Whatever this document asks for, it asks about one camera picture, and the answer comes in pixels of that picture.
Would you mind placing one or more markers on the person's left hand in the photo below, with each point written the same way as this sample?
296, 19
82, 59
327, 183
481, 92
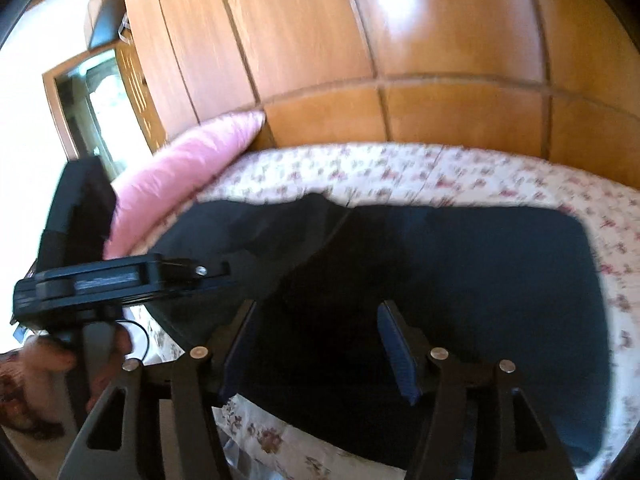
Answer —
50, 365

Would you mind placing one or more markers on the wooden wardrobe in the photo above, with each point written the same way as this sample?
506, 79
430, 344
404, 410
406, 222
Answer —
300, 25

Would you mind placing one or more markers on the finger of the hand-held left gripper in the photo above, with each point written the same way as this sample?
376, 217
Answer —
250, 272

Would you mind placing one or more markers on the red patterned clothing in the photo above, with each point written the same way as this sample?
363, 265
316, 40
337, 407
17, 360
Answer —
15, 390

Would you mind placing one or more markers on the wooden lattice panel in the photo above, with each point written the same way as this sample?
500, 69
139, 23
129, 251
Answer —
137, 90

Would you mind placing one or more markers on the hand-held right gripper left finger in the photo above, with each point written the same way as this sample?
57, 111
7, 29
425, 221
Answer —
237, 355

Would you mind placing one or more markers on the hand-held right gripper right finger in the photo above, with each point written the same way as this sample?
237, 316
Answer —
397, 355

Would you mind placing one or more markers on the wooden framed mirror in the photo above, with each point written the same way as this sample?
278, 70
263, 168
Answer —
100, 95

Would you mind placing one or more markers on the floral bed cover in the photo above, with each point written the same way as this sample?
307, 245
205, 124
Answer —
450, 170

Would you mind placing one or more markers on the black pants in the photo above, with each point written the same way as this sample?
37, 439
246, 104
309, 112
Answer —
450, 260

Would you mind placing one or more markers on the pink pillow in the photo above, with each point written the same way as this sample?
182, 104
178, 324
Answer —
190, 170

